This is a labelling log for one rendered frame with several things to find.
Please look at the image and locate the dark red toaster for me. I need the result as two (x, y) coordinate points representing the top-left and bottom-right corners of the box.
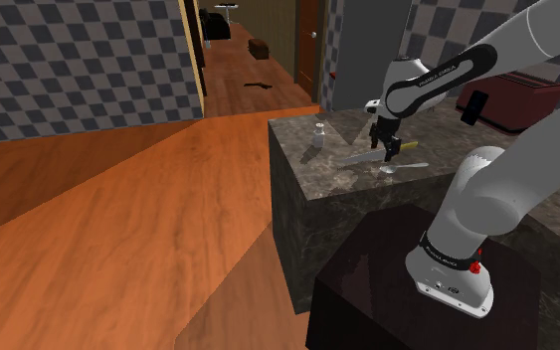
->
(455, 70), (560, 135)

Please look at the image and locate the dark robot stand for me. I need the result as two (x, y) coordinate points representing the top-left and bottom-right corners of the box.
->
(304, 204), (542, 350)

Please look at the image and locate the black armchair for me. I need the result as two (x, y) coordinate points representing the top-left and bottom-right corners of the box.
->
(199, 8), (233, 42)

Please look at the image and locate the brown wooden door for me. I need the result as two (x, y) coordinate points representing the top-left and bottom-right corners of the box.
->
(296, 0), (321, 97)

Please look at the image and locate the silver spoon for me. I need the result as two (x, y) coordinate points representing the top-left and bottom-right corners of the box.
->
(379, 162), (430, 175)

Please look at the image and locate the white round table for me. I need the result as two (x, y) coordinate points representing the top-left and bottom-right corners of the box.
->
(213, 3), (240, 27)

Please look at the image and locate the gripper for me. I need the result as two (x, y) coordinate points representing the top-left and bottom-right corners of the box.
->
(369, 114), (403, 163)

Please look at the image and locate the brown box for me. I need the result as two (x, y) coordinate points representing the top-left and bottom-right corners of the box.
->
(248, 38), (271, 61)

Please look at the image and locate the yellow-handled knife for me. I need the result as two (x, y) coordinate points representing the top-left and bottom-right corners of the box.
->
(340, 140), (420, 165)

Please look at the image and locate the grey refrigerator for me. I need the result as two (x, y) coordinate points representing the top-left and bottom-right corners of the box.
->
(331, 0), (414, 112)

